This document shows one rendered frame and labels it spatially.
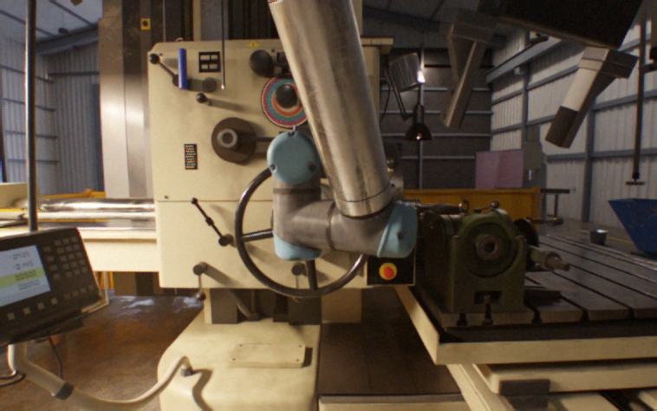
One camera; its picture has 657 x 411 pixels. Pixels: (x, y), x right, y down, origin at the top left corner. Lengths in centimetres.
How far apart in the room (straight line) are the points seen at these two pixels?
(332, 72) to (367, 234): 20
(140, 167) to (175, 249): 87
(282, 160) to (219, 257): 78
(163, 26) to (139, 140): 60
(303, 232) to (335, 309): 145
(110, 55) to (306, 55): 192
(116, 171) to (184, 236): 96
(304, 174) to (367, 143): 13
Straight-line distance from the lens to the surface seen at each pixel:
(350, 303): 191
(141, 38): 214
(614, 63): 44
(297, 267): 112
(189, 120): 121
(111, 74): 218
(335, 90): 34
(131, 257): 168
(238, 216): 91
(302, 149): 47
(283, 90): 105
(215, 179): 117
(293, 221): 49
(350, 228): 43
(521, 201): 407
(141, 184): 204
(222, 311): 201
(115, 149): 212
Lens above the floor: 144
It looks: 6 degrees down
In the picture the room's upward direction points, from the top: straight up
